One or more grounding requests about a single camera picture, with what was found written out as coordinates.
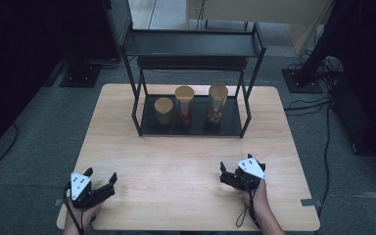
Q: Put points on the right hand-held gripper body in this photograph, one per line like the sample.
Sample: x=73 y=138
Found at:
x=244 y=176

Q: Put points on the black stand with square base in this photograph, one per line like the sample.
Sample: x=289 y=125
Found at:
x=302 y=81
x=80 y=73

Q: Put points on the short glass jar wooden lid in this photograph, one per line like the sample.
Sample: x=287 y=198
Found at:
x=163 y=109

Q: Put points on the person's right hand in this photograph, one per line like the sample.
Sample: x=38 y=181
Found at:
x=258 y=197

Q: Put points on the person's left hand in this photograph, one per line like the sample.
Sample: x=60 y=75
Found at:
x=81 y=217

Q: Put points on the grey tape strip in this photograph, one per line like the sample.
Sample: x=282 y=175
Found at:
x=310 y=202
x=58 y=202

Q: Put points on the beige board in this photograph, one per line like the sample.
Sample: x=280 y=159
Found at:
x=258 y=11

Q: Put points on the black metal shelf rack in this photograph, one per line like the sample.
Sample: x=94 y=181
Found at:
x=192 y=45

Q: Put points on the slim jar with red contents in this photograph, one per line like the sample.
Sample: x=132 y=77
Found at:
x=184 y=104

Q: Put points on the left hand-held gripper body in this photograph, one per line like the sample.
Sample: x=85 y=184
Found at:
x=86 y=197

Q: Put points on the wide glass jar wooden lid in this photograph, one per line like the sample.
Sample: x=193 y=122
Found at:
x=217 y=103

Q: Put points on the black box on floor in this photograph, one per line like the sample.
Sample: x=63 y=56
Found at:
x=349 y=114

